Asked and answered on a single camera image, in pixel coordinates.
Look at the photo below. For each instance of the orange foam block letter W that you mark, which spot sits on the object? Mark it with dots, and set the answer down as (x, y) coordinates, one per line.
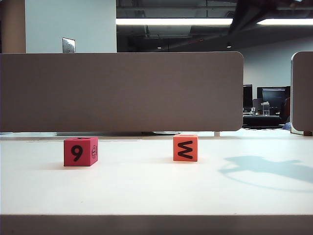
(185, 149)

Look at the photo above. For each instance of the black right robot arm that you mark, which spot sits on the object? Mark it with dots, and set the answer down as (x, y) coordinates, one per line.
(247, 12)

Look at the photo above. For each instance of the red foam block number nine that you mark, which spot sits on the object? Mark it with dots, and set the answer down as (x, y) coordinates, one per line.
(83, 151)

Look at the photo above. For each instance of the grey round stand base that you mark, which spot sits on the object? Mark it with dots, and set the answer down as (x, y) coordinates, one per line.
(166, 133)

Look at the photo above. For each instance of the large brown desk divider panel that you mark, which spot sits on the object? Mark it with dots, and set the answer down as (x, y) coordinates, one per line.
(122, 93)

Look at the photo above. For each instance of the white divider foot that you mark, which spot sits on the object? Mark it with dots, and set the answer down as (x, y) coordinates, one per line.
(216, 133)

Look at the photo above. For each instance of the narrow dark computer monitor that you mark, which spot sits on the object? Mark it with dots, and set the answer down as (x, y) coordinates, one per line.
(247, 96)

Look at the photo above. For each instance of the long ceiling strip light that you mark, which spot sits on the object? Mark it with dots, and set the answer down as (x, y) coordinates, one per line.
(171, 21)

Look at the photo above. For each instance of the black round seat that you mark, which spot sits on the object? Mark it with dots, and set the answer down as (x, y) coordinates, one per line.
(261, 120)

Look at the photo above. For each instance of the clear plastic container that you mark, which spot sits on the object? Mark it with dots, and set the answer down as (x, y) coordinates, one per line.
(264, 109)

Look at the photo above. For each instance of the wide computer monitor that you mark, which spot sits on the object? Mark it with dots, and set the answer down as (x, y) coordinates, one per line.
(272, 96)

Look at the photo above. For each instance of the person in red top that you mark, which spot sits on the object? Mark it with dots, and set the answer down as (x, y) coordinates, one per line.
(286, 110)

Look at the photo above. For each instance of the small brown desk divider panel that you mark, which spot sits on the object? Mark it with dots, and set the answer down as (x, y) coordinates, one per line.
(303, 93)

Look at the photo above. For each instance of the metal wall outlet plate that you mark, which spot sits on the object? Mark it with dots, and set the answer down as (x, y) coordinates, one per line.
(68, 45)

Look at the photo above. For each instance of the beige wall column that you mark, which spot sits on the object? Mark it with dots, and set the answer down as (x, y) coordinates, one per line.
(13, 27)

